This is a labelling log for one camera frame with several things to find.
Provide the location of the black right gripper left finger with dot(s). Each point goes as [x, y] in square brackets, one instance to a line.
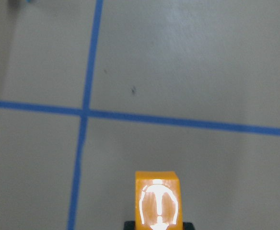
[129, 225]

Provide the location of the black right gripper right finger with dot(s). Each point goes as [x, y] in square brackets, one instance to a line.
[188, 226]

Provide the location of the orange toy block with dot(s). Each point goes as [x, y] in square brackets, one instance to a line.
[158, 202]

